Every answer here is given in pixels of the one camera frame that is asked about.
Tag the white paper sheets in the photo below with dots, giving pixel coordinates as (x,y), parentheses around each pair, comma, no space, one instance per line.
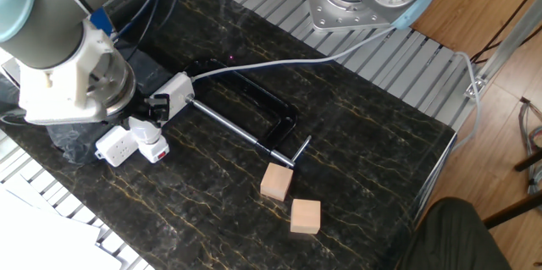
(42,240)

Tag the dark wooden stool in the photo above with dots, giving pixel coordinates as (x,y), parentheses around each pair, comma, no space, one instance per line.
(508,213)

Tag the black plastic wrapped package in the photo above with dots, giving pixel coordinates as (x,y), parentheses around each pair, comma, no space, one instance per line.
(72,143)

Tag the black C-clamp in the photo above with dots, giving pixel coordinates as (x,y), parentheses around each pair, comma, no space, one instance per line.
(283,124)

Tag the wooden cube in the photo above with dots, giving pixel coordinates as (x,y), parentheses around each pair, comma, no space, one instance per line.
(276,182)
(305,217)

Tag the white power strip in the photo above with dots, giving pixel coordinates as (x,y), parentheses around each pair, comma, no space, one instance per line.
(114,149)

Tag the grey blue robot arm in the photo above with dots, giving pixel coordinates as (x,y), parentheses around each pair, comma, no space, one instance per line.
(51,41)

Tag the aluminium frame rail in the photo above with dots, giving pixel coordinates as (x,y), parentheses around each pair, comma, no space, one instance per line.
(504,41)

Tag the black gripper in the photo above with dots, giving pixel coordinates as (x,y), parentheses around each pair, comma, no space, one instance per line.
(127,111)

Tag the dark trousered person leg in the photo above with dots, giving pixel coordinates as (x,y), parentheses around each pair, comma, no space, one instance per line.
(453,240)

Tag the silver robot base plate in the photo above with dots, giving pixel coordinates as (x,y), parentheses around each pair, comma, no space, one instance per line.
(334,14)

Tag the white light bulb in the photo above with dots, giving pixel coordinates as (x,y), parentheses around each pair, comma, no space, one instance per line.
(146,130)

